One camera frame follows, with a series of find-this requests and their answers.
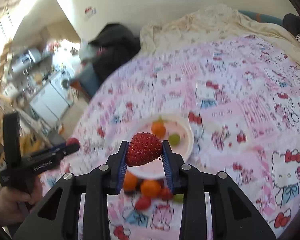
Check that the pink white strawberry plate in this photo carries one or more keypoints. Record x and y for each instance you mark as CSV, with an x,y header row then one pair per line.
x,y
174,124

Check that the black bag on headboard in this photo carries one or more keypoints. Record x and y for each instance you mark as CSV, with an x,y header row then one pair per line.
x,y
116,45

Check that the orange mandarin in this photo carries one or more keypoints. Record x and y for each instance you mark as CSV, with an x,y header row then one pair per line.
x,y
150,188
158,129
130,182

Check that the white kitchen cabinet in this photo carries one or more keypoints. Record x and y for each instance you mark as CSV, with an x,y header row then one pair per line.
x,y
49,105

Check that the left hand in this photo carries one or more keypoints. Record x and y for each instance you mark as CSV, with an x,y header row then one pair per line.
x,y
10,213

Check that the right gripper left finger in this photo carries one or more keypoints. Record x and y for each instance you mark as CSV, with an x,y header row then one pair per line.
x,y
56,216

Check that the black striped clothing pile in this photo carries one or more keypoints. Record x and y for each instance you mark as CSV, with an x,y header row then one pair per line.
x,y
291,23

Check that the green lime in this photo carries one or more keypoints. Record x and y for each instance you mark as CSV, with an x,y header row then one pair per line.
x,y
174,139

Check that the pink Hello Kitty blanket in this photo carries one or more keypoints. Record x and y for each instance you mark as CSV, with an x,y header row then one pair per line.
x,y
242,100

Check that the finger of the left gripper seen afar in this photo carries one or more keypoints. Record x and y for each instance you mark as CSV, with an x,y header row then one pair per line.
x,y
58,151

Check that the teal orange bed frame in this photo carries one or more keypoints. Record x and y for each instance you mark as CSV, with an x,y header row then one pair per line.
x,y
86,82

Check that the orange mandarin on plate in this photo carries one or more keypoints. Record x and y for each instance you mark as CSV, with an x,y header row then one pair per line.
x,y
158,129

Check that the white washing machine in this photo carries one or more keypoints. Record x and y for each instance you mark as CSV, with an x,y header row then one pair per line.
x,y
61,83

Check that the cream crumpled bed sheet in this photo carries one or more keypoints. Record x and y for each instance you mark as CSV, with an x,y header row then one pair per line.
x,y
213,23

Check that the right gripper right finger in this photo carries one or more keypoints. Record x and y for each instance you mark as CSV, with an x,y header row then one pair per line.
x,y
233,215

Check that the red strawberry on blanket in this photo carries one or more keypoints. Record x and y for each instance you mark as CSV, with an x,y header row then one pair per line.
x,y
143,203

